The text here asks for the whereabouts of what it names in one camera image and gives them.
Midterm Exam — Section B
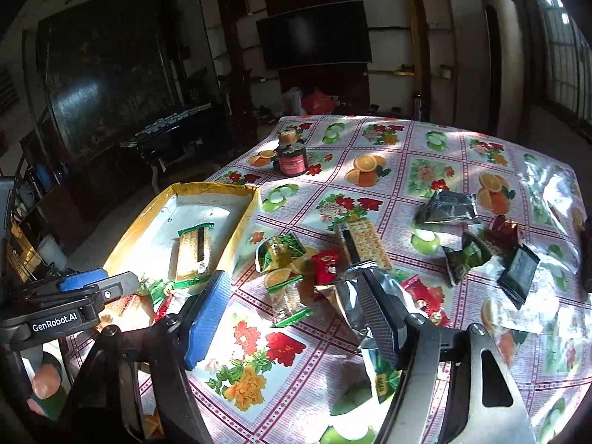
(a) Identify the person's left hand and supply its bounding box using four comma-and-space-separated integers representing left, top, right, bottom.
25, 351, 65, 419

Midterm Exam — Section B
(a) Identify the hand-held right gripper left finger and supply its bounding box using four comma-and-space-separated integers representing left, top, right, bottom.
60, 269, 232, 444

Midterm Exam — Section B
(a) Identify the dark lacquered cabinet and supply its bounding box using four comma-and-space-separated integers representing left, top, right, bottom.
37, 0, 218, 172

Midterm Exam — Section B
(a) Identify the black square snack packet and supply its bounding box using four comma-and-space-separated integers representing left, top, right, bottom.
497, 244, 541, 310

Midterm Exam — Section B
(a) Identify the white standing air conditioner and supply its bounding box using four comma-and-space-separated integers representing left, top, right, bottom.
480, 0, 524, 138

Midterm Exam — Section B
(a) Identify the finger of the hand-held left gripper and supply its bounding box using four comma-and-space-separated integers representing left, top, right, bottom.
92, 272, 140, 305
9, 268, 110, 297

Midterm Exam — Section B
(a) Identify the red plastic bag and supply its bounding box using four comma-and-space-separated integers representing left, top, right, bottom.
300, 89, 337, 115

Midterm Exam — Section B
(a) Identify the silver foil snack packet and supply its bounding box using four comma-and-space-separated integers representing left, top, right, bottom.
315, 261, 419, 347

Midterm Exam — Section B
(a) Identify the long clear cracker packet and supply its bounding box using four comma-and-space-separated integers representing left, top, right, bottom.
335, 219, 394, 273

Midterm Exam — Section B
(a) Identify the yellow cardboard box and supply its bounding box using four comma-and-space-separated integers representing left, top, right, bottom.
102, 182, 260, 324

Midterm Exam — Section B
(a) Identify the small green candy packet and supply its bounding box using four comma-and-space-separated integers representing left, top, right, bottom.
139, 276, 174, 303

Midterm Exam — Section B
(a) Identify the green and yellow snack packet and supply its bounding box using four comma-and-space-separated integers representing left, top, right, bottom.
361, 347, 402, 405

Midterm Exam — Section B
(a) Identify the fruit-printed tablecloth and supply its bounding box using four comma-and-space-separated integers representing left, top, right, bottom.
65, 115, 592, 444

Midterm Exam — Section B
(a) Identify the dark red snack packet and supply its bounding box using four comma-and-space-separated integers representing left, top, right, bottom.
485, 215, 519, 253

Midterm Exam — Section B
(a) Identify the dark glass bottle with cork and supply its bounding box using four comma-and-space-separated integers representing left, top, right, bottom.
273, 129, 310, 177

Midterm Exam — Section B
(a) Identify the crumpled silver snack packet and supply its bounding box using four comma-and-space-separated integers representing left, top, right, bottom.
413, 189, 479, 227

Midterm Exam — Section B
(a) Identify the white bucket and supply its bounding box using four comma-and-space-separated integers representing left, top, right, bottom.
37, 235, 68, 271

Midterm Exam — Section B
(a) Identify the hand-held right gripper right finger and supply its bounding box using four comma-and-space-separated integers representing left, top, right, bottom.
361, 268, 537, 444

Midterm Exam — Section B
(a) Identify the clear packet with green ends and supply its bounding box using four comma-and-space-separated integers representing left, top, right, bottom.
266, 274, 315, 328

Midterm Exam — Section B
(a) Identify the white plastic bag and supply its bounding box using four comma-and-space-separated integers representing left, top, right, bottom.
282, 87, 303, 115

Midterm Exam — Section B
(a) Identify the black television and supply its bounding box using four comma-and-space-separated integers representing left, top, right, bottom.
256, 0, 373, 71

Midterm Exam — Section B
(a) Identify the small red candy packet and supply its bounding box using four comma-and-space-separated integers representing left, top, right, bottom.
152, 293, 179, 324

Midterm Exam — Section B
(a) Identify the cracker packet with green ends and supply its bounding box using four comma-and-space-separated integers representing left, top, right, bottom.
172, 223, 214, 284

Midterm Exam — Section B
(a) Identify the red packet with gold emblem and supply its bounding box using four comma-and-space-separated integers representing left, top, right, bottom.
400, 275, 451, 327

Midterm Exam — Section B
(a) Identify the green triangular snack packet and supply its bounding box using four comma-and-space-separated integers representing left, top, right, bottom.
443, 232, 493, 286

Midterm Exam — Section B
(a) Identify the barred window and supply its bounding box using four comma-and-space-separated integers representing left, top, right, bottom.
518, 0, 592, 123

